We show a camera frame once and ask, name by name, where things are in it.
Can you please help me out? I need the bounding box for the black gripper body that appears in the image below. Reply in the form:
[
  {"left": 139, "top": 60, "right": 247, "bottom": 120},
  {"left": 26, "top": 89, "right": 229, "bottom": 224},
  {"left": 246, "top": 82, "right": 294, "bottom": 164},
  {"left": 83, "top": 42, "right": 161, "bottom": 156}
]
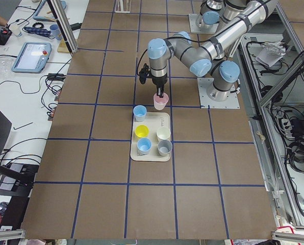
[{"left": 151, "top": 75, "right": 167, "bottom": 88}]

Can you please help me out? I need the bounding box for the pink plastic cup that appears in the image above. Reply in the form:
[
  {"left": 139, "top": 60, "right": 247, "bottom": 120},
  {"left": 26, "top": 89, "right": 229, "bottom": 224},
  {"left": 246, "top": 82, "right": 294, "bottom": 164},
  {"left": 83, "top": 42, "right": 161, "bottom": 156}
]
[{"left": 153, "top": 93, "right": 169, "bottom": 110}]

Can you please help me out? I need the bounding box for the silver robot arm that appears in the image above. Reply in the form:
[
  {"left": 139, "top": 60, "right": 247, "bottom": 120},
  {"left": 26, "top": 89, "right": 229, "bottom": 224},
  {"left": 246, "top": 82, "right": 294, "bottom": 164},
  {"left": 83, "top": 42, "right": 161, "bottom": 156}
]
[
  {"left": 138, "top": 0, "right": 277, "bottom": 97},
  {"left": 196, "top": 0, "right": 224, "bottom": 29}
]

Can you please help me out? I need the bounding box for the light blue cup near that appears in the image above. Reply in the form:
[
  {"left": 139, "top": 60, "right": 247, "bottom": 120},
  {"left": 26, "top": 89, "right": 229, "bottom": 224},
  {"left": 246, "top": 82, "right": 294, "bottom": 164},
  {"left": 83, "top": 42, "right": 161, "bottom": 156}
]
[{"left": 133, "top": 105, "right": 147, "bottom": 122}]

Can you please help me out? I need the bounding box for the light blue cup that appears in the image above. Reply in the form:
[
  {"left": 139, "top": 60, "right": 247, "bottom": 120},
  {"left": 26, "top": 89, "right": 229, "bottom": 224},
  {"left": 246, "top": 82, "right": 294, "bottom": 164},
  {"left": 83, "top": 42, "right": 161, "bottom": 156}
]
[
  {"left": 137, "top": 138, "right": 152, "bottom": 155},
  {"left": 133, "top": 105, "right": 147, "bottom": 122}
]

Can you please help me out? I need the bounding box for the cream plastic cup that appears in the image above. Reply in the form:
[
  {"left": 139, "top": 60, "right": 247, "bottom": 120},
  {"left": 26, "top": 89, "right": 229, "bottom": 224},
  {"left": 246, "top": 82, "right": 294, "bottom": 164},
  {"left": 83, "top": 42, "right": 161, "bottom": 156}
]
[{"left": 156, "top": 127, "right": 171, "bottom": 141}]

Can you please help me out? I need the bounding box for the yellow plastic cup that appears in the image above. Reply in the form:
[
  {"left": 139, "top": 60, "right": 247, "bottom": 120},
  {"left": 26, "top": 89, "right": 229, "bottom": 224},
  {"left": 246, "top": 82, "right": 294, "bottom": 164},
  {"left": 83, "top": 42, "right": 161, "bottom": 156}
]
[{"left": 135, "top": 125, "right": 149, "bottom": 139}]

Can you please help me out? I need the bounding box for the grey plastic cup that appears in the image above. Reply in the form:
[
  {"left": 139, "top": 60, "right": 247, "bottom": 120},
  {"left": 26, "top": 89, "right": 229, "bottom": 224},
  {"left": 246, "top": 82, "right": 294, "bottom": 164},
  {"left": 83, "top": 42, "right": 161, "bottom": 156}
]
[{"left": 158, "top": 140, "right": 172, "bottom": 156}]

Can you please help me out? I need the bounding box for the light blue cup far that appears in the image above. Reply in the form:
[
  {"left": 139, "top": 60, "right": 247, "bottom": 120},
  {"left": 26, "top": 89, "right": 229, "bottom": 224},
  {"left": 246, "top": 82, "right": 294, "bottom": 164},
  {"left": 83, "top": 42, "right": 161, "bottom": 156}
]
[{"left": 137, "top": 138, "right": 152, "bottom": 155}]

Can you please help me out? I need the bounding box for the blue cup on desk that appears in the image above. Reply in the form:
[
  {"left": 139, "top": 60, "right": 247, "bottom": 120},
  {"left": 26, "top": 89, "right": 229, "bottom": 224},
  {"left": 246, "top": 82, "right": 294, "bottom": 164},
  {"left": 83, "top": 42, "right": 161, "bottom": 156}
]
[{"left": 49, "top": 24, "right": 62, "bottom": 41}]

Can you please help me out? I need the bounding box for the cream plastic tray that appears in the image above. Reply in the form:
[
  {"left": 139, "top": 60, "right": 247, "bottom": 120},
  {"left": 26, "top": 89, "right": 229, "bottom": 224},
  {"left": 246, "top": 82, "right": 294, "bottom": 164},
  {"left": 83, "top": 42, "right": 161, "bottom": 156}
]
[{"left": 130, "top": 112, "right": 170, "bottom": 162}]

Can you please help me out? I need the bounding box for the black power adapter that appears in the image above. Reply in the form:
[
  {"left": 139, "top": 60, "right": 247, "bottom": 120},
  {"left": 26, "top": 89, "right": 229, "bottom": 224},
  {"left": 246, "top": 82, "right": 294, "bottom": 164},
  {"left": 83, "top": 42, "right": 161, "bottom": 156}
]
[{"left": 70, "top": 22, "right": 82, "bottom": 31}]

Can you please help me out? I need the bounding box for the wooden mug tree stand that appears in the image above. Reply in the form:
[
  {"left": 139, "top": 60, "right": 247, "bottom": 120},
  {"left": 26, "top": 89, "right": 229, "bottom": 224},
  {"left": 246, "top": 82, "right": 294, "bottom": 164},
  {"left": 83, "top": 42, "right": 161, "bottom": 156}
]
[{"left": 57, "top": 39, "right": 72, "bottom": 54}]

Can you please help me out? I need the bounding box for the blue checkered cloth case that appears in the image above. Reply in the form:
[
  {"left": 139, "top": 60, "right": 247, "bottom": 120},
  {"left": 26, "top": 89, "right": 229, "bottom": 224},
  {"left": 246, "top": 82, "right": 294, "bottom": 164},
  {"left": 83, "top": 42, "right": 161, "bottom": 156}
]
[{"left": 22, "top": 27, "right": 51, "bottom": 37}]

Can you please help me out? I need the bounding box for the teach pendant near stand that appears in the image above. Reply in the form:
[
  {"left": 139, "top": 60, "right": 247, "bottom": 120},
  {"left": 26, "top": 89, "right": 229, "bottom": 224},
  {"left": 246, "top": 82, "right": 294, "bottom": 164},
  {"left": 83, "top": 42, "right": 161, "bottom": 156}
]
[{"left": 11, "top": 42, "right": 52, "bottom": 74}]

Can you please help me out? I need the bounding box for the black monitor stand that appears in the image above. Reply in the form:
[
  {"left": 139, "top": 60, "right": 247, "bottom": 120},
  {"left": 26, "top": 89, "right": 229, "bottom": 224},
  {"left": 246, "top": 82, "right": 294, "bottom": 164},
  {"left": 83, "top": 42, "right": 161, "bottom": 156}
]
[{"left": 0, "top": 111, "right": 39, "bottom": 197}]

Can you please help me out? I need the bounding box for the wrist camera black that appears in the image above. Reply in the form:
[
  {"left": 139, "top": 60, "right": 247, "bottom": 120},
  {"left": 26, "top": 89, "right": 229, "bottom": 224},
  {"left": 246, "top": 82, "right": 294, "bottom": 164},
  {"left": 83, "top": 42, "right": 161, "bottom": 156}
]
[{"left": 139, "top": 63, "right": 150, "bottom": 84}]

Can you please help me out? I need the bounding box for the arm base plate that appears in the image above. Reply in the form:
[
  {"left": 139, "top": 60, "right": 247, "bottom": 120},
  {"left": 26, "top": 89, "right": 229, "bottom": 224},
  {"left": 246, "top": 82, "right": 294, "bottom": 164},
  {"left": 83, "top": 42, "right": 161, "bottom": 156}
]
[
  {"left": 188, "top": 14, "right": 219, "bottom": 34},
  {"left": 197, "top": 78, "right": 240, "bottom": 109}
]

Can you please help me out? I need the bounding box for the white wire cup rack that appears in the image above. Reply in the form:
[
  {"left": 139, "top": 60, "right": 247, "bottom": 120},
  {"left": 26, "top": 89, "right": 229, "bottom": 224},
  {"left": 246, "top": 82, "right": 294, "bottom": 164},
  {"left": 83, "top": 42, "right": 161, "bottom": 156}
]
[{"left": 114, "top": 0, "right": 132, "bottom": 13}]

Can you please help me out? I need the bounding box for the aluminium frame post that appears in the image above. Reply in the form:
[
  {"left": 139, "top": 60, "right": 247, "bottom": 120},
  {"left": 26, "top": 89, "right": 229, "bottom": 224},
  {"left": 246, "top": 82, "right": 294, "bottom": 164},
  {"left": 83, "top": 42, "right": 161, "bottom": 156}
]
[{"left": 47, "top": 0, "right": 78, "bottom": 54}]

